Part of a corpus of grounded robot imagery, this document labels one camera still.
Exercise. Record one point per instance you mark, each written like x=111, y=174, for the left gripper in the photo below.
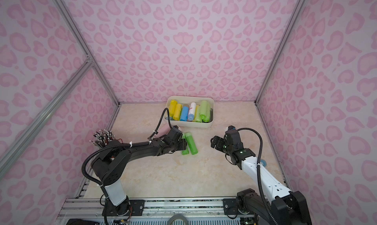
x=179, y=143

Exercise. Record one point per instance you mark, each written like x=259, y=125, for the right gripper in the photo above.
x=219, y=142

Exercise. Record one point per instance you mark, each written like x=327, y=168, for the yellow trash bag roll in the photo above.
x=177, y=112
x=172, y=107

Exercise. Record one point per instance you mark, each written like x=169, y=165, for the blue trash bag roll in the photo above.
x=184, y=113

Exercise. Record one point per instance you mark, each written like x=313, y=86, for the light green roll front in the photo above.
x=199, y=120

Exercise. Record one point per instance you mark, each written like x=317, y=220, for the light green roll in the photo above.
x=199, y=120
x=203, y=110
x=208, y=114

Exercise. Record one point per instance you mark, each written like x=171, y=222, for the white roll with blue end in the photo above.
x=191, y=111

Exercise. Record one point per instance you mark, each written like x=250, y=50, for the large yellow roll front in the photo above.
x=196, y=113

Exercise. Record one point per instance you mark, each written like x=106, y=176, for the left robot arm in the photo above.
x=106, y=166

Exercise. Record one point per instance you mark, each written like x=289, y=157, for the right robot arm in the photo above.
x=272, y=201

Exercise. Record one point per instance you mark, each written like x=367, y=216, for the pink trash bag roll left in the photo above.
x=163, y=130

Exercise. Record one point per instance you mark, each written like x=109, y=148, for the green trash bag roll left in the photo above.
x=186, y=150

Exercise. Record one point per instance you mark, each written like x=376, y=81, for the green trash bag roll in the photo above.
x=191, y=143
x=186, y=150

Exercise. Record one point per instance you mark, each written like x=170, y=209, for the green trash bag roll right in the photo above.
x=191, y=143

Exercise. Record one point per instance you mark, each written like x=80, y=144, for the white plastic storage box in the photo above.
x=188, y=100

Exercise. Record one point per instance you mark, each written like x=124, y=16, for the bundle of pens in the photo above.
x=102, y=138

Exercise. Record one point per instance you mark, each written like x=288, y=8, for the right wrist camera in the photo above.
x=232, y=135

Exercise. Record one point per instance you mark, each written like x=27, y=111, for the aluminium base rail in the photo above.
x=161, y=211

